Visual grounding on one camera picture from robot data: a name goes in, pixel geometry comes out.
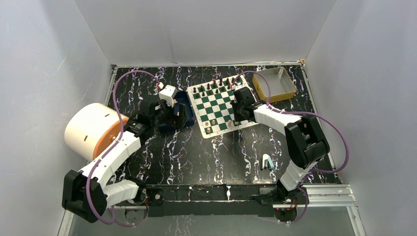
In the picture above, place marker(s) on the green white chess board mat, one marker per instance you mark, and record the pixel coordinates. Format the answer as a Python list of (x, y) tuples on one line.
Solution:
[(217, 106)]

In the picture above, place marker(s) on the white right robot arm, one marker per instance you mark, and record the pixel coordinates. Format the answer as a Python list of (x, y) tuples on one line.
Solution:
[(305, 139)]

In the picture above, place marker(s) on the dark blue tin box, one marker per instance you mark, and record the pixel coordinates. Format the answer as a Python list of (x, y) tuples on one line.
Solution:
[(182, 98)]

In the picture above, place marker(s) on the gold tin box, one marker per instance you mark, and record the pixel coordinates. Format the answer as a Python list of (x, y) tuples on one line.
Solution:
[(277, 84)]

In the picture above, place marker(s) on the small white blue stapler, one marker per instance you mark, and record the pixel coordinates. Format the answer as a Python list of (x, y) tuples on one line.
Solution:
[(267, 162)]

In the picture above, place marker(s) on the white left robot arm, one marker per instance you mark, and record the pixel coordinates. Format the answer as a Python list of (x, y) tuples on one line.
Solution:
[(87, 192)]

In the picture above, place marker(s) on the white orange cylindrical appliance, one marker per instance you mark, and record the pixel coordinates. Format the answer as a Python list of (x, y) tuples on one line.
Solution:
[(92, 130)]

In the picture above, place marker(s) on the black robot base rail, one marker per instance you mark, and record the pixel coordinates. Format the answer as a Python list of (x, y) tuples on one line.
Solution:
[(262, 200)]

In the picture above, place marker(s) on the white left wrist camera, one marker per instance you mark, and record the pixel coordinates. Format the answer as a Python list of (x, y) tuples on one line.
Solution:
[(168, 94)]

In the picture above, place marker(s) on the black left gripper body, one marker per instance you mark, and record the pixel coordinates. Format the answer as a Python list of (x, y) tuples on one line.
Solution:
[(166, 115)]

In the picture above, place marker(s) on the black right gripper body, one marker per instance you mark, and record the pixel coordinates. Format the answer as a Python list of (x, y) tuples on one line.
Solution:
[(237, 109)]

